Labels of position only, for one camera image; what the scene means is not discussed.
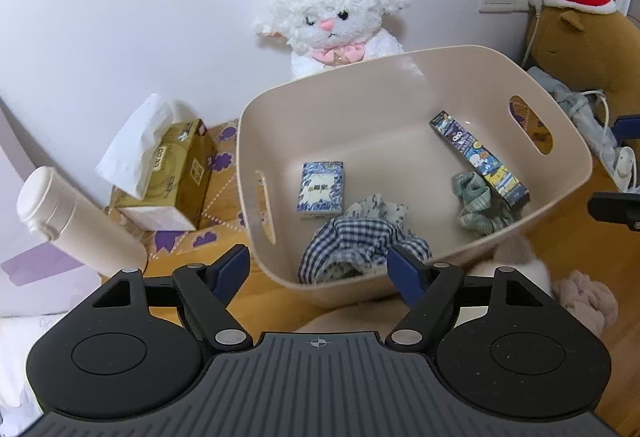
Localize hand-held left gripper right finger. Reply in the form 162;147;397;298
387;243;551;348

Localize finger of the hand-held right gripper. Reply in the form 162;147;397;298
587;191;640;234
614;115;640;140

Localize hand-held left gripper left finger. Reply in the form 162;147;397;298
92;244;253;353

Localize blue checked cloth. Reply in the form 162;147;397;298
298;217;434;286

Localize pink fluffy sock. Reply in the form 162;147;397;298
470;236;553;300
554;271;619;334

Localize beige plastic storage bin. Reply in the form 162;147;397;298
237;47;594;309

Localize wooden desktop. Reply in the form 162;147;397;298
100;119;640;437

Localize light blue cloth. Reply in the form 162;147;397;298
527;67;622;168

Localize white plastic device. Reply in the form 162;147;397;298
612;147;640;192

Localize brown capybara plush toy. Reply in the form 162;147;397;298
525;4;640;120

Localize green checked sock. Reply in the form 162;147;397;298
452;172;522;238

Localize gold tissue box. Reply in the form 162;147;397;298
95;93;219;232

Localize blue patterned card box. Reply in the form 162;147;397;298
299;161;346;220

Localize long cartoon print box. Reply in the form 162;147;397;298
430;111;531;209

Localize white plastic bottle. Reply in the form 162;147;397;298
16;166;149;279

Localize white blanket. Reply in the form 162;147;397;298
0;316;43;423

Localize white sheep plush toy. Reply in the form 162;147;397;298
252;0;411;80

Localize white cable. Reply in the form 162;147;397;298
574;89;615;145

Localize grey plug with cable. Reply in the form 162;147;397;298
521;0;547;68

